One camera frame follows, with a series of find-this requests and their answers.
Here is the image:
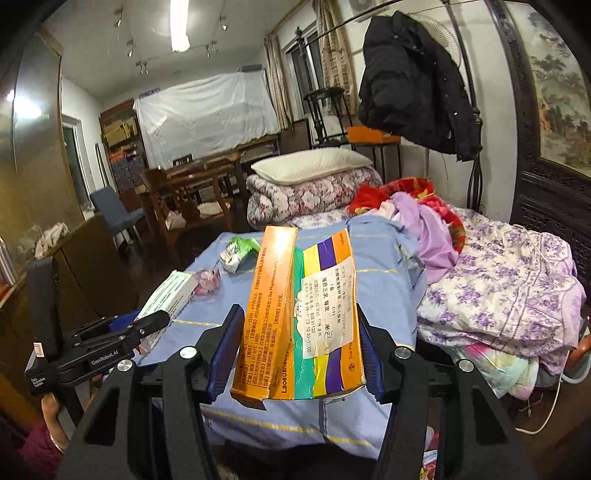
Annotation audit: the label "grey blue chair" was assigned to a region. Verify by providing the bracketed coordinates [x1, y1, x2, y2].
[90, 187, 144, 245]

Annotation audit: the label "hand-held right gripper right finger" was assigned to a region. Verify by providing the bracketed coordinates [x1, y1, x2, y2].
[355, 307, 541, 480]

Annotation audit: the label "white red carton box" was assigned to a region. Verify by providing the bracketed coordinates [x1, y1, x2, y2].
[133, 271, 197, 356]

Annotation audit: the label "black metal side table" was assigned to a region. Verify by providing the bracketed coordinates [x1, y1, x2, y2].
[351, 141, 403, 185]

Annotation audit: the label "red blanket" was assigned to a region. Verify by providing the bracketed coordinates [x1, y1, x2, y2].
[347, 178, 466, 252]

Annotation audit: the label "dark framed painting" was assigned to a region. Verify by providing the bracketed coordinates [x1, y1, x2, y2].
[489, 0, 591, 227]

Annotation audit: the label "wooden table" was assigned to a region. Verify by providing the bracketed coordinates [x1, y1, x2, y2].
[157, 148, 282, 195]

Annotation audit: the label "black metal coat stand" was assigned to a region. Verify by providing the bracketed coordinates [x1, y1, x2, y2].
[318, 0, 485, 217]

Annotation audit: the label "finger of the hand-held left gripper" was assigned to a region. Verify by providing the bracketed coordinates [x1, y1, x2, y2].
[108, 309, 171, 354]
[73, 313, 140, 346]

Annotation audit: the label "white crumpled cloth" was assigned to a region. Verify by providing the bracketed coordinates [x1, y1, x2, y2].
[34, 222, 70, 259]

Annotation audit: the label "black puffer jacket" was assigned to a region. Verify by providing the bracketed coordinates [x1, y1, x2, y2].
[358, 11, 483, 162]

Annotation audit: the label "black plant stand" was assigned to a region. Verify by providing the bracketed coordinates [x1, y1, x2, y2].
[303, 87, 352, 146]

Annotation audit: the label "orange flat box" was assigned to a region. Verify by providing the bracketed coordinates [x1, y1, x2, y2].
[347, 126, 402, 146]

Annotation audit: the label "green white packet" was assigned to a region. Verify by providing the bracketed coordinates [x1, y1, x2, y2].
[218, 235, 262, 274]

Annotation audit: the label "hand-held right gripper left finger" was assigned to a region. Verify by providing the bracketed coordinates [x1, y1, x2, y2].
[55, 304, 246, 480]

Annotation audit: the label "person's left forearm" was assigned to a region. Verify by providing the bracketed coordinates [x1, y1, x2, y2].
[16, 420, 70, 480]

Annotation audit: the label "pastel quilt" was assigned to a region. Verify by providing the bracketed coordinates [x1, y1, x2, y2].
[443, 342, 541, 400]

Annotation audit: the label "beige patterned curtain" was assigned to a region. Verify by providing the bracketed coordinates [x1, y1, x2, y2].
[264, 34, 294, 134]
[314, 0, 358, 116]

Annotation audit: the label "purple floral duvet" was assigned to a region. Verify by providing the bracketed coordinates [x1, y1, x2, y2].
[416, 208, 587, 370]

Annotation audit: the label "ceiling track spotlights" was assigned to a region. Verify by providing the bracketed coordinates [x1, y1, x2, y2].
[113, 7, 229, 77]

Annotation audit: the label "brown framed board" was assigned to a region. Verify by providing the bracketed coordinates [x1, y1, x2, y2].
[279, 117, 312, 153]

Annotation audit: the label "person's left hand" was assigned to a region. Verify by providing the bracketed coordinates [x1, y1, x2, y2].
[41, 394, 66, 440]

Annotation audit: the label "folded floral quilt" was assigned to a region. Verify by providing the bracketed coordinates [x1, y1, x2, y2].
[245, 167, 384, 229]

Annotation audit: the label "orange medicine box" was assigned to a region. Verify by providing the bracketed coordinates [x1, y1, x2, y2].
[229, 225, 368, 411]

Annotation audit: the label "wooden bookshelf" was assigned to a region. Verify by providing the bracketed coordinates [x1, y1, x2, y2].
[99, 99, 151, 195]

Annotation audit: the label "wooden chair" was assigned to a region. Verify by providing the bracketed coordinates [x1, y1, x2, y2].
[139, 166, 234, 259]

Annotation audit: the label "window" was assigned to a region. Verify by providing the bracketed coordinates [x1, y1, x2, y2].
[291, 32, 324, 125]

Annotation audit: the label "white pillow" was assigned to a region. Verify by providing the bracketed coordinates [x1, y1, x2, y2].
[250, 148, 372, 186]

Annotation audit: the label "blue checked bed sheet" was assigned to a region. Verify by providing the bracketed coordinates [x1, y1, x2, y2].
[134, 217, 426, 462]

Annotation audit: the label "fluorescent ceiling light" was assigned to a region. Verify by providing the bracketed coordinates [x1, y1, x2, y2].
[170, 0, 191, 52]

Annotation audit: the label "white cloth cover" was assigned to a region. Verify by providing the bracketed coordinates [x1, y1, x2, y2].
[134, 69, 281, 169]

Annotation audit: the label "large glass panel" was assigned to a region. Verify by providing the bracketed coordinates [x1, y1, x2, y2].
[0, 32, 88, 287]

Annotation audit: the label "white standing fan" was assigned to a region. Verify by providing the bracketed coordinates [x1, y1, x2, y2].
[418, 14, 462, 65]

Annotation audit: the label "lilac garment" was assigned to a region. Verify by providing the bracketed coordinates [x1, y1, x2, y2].
[376, 191, 460, 284]

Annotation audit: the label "wooden cabinet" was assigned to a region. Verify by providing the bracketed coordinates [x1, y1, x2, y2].
[0, 212, 139, 416]

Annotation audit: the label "crumpled pink plastic wrapper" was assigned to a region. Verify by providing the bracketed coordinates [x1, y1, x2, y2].
[191, 268, 222, 301]

